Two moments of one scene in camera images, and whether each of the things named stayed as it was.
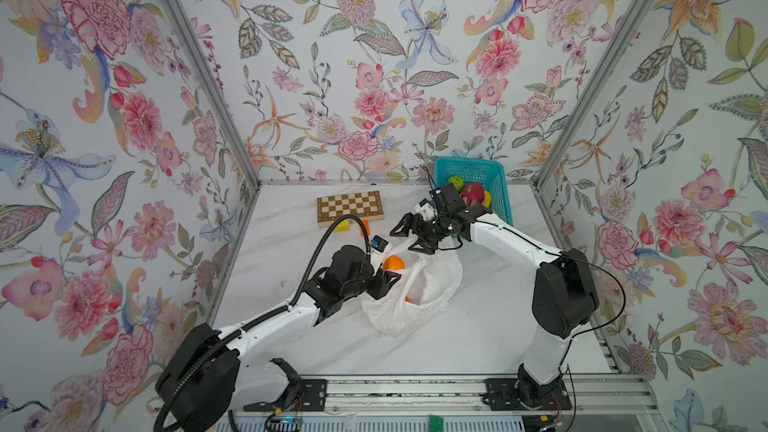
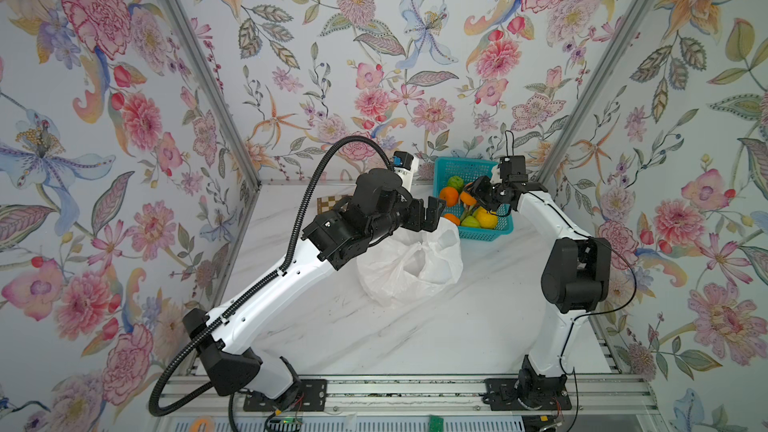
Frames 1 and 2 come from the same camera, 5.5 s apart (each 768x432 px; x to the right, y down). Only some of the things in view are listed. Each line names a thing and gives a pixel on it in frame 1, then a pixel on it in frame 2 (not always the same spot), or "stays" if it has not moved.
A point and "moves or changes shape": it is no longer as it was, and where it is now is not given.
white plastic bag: x=419 y=293 moves or changes shape
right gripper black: x=417 y=220 → x=479 y=187
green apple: x=457 y=181 stays
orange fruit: x=394 y=263 moves or changes shape
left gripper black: x=381 y=286 → x=415 y=207
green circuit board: x=436 y=424 stays
